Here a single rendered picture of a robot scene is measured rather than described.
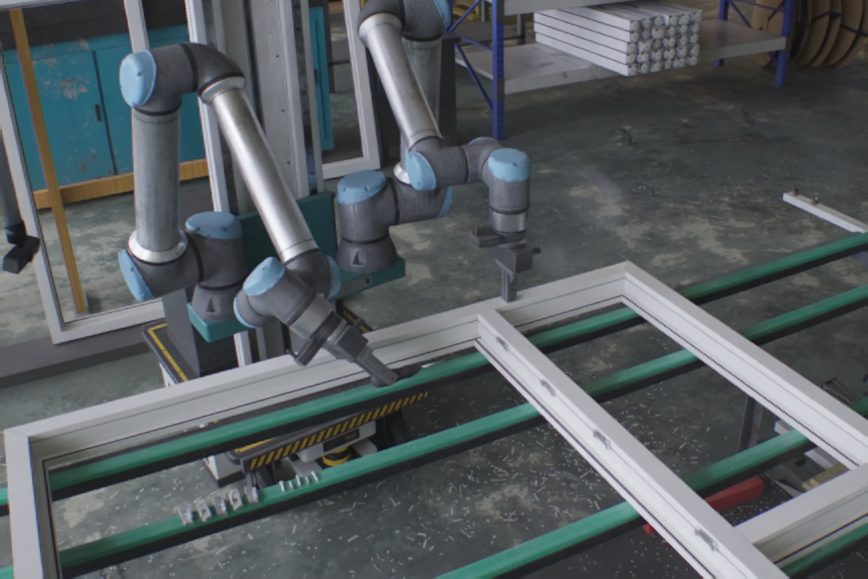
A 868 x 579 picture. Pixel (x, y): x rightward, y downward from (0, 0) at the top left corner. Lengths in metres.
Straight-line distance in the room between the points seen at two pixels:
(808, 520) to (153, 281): 1.65
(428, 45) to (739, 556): 1.55
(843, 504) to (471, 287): 2.68
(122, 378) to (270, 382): 1.87
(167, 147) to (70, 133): 3.19
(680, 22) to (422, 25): 3.89
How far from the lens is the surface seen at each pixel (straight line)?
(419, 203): 2.66
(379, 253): 2.68
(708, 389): 3.48
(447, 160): 1.98
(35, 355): 3.93
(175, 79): 2.04
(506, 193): 1.92
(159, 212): 2.26
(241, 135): 2.02
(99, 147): 5.35
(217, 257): 2.45
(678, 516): 1.57
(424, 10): 2.39
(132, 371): 3.76
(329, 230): 2.76
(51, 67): 5.21
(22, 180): 3.76
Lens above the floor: 1.97
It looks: 26 degrees down
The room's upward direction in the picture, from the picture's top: 2 degrees counter-clockwise
